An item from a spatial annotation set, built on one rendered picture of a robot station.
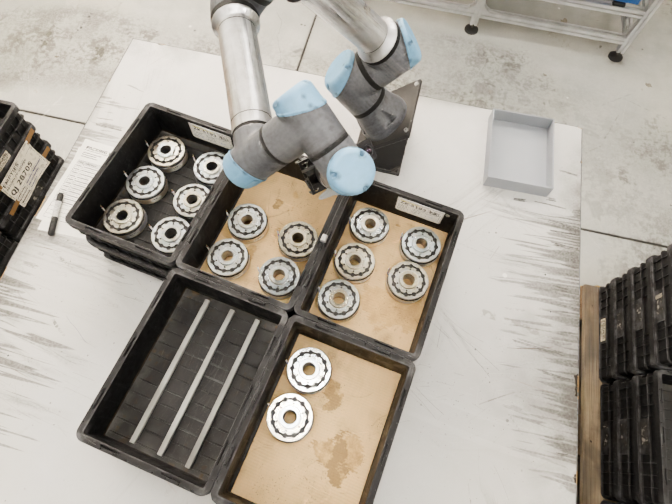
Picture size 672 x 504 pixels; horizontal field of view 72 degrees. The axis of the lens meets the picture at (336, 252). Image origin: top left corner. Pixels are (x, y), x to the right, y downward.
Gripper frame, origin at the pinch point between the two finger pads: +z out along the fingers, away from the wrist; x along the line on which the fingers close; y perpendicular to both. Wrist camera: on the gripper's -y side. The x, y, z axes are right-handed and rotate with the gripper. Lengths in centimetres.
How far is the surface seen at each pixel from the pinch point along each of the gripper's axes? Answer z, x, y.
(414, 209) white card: 7.9, 21.8, -17.4
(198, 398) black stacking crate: -5, 35, 50
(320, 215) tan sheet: 17.4, 14.0, 4.5
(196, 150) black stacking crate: 35.6, -15.4, 26.7
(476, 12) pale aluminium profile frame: 153, -22, -136
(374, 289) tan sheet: 3.0, 34.4, 1.6
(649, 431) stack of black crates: 1, 119, -58
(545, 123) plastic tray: 36, 24, -78
